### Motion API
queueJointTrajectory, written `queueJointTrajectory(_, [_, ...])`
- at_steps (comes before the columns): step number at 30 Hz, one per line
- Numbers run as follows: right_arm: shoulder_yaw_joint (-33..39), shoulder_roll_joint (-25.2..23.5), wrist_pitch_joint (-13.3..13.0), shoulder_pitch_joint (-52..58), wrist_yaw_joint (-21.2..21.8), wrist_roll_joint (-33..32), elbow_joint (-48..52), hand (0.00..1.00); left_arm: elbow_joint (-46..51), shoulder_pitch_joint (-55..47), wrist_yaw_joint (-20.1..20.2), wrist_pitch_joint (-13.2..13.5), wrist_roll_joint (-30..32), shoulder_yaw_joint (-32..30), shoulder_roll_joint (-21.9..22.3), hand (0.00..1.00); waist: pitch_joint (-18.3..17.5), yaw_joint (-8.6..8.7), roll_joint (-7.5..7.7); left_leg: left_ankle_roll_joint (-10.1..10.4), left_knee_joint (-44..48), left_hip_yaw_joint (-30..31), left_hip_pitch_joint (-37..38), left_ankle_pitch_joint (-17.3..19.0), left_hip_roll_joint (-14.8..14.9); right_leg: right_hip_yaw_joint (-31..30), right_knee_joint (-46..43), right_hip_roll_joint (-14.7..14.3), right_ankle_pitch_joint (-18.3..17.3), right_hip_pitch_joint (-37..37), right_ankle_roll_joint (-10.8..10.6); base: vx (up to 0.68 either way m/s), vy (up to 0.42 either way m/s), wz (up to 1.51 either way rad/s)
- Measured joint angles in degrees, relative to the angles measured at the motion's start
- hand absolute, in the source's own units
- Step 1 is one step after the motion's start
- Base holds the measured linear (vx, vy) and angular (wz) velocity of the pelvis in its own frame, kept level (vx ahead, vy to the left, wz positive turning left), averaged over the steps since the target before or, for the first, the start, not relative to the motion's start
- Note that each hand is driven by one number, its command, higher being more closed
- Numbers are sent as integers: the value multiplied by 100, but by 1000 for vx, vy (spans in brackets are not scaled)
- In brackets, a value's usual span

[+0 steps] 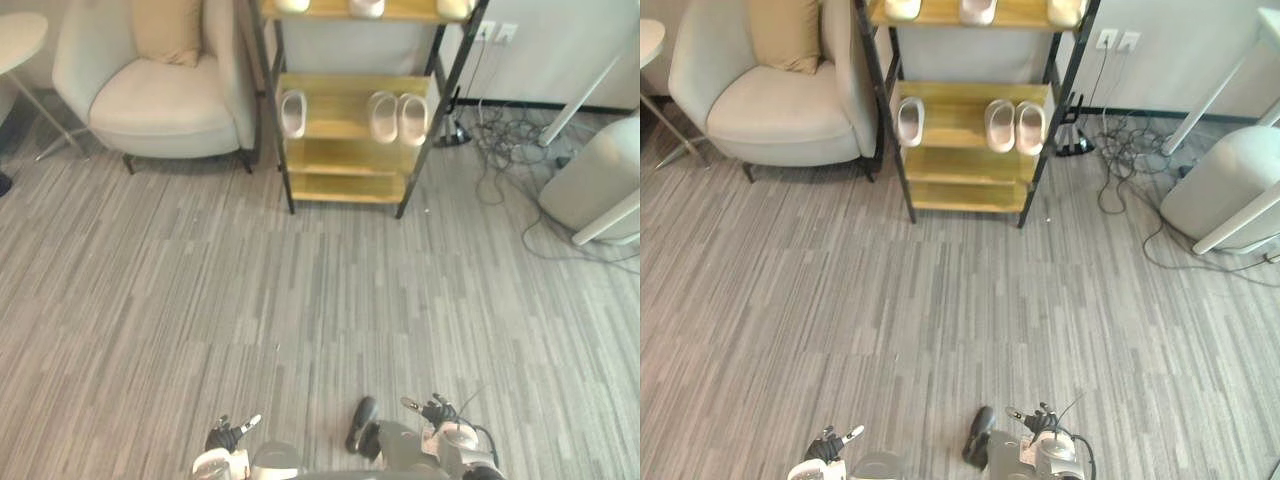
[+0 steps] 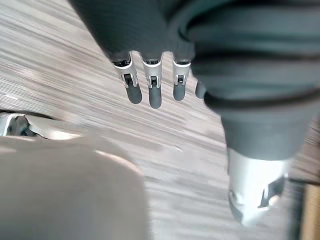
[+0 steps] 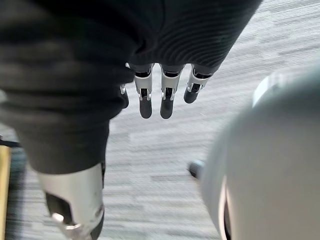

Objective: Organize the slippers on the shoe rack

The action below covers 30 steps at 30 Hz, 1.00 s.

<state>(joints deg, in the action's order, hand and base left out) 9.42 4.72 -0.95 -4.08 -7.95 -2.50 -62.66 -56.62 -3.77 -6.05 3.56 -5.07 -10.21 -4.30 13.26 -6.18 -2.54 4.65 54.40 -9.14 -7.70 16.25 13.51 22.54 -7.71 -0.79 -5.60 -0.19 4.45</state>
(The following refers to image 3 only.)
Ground silver robot leg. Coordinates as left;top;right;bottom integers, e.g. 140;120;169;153
199;65;320;240

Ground wooden shoe rack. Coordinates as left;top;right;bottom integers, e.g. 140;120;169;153
0;136;21;240

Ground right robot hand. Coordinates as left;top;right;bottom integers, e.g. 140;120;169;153
0;0;264;240

